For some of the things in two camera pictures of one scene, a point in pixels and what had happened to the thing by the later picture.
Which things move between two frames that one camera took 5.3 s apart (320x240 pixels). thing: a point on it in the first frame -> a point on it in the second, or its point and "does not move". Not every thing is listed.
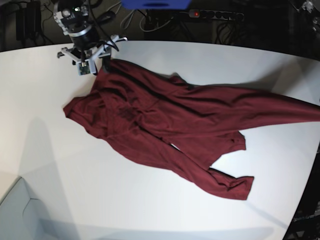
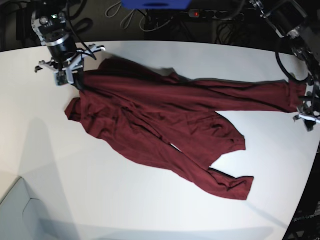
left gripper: [88, 56] -> [64, 72]
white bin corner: [22, 218] does not move
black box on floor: [28, 20] does not move
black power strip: [216, 15] does not move
